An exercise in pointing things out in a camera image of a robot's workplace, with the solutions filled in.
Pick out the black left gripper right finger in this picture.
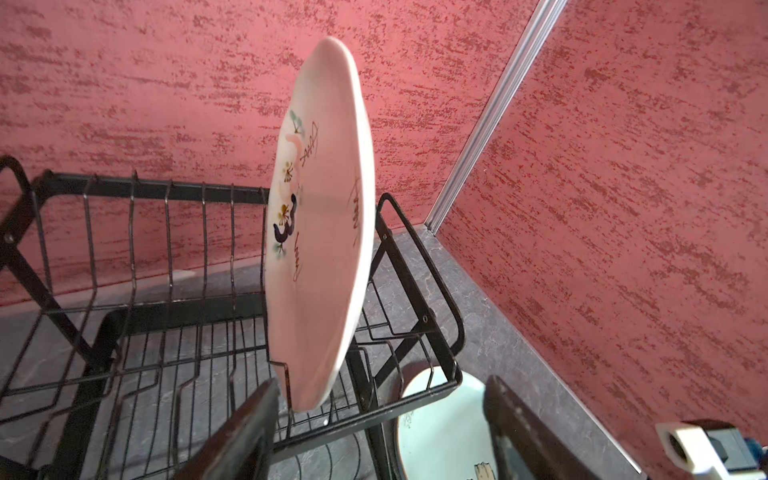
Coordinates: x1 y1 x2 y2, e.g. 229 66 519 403
483 375 597 479

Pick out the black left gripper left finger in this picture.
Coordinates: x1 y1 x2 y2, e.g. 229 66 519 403
174 379 280 479

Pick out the mint green plate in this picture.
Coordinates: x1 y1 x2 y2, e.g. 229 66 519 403
394 373 497 479

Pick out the cream plate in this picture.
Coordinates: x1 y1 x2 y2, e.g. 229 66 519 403
264 37 376 413

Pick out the black metal dish rack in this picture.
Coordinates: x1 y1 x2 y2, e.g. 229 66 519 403
1 156 465 479

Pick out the aluminium right corner post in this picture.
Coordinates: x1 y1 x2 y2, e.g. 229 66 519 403
424 0 568 234

